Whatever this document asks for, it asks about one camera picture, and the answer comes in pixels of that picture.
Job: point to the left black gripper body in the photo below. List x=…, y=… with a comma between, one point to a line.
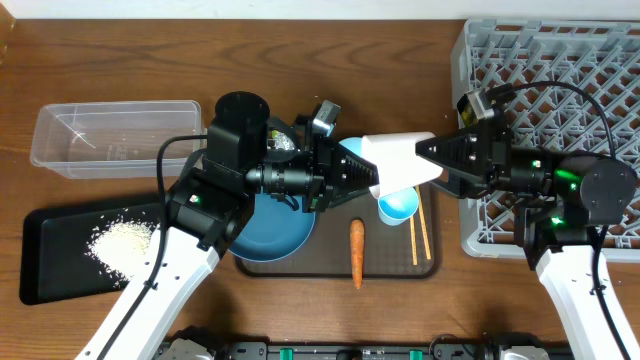
x=317, y=167

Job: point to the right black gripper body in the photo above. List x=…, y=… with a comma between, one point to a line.
x=499, y=176

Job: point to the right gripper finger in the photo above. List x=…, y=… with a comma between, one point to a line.
x=458, y=153
x=457, y=187

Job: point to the light blue bowl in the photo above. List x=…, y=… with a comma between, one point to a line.
x=353, y=144

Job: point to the pink cup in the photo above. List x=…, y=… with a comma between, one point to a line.
x=398, y=165

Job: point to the wooden chopstick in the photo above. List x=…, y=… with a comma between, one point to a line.
x=424, y=229
x=413, y=241

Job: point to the light blue cup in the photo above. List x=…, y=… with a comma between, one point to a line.
x=396, y=208

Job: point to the dark blue bowl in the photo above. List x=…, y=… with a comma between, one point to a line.
x=275, y=231

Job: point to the pile of white rice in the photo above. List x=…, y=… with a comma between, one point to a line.
x=118, y=246

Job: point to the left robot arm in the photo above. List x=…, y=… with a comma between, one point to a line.
x=247, y=153

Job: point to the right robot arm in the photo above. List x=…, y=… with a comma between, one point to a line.
x=567, y=202

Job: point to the grey dishwasher rack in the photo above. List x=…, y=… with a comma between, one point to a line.
x=601, y=58

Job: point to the crumpled aluminium foil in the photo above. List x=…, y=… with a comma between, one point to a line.
x=281, y=141

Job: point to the orange carrot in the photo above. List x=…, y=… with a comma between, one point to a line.
x=357, y=241

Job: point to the brown serving tray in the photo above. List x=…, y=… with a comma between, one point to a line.
x=326, y=253

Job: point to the clear plastic bin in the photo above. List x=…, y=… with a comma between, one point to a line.
x=102, y=140

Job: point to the black tray bin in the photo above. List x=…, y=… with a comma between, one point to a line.
x=56, y=262

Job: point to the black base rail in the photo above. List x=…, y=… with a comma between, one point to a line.
x=198, y=343

